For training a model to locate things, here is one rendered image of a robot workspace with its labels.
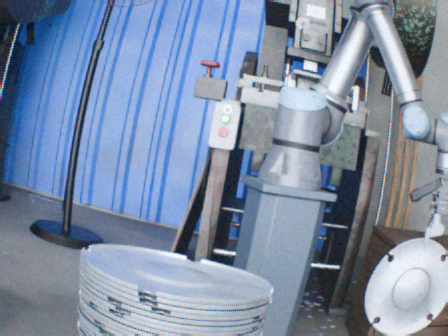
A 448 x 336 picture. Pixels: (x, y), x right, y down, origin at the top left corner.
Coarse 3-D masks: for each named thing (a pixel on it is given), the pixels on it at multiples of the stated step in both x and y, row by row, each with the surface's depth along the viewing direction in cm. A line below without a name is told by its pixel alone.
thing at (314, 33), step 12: (300, 0) 220; (312, 0) 219; (324, 0) 219; (300, 12) 220; (312, 12) 220; (324, 12) 219; (300, 24) 219; (312, 24) 220; (324, 24) 219; (300, 36) 220; (312, 36) 217; (324, 36) 217; (300, 48) 221; (312, 48) 217; (324, 48) 217
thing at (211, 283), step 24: (96, 264) 86; (120, 264) 90; (144, 264) 92; (168, 264) 96; (192, 264) 102; (216, 264) 104; (168, 288) 82; (192, 288) 85; (216, 288) 88; (240, 288) 90; (264, 288) 92
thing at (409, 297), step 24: (432, 240) 146; (384, 264) 149; (408, 264) 147; (432, 264) 146; (384, 288) 148; (408, 288) 147; (432, 288) 146; (384, 312) 148; (408, 312) 147; (432, 312) 146
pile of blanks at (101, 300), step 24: (96, 288) 81; (120, 288) 78; (96, 312) 81; (120, 312) 78; (144, 312) 77; (168, 312) 78; (192, 312) 77; (216, 312) 78; (240, 312) 81; (264, 312) 88
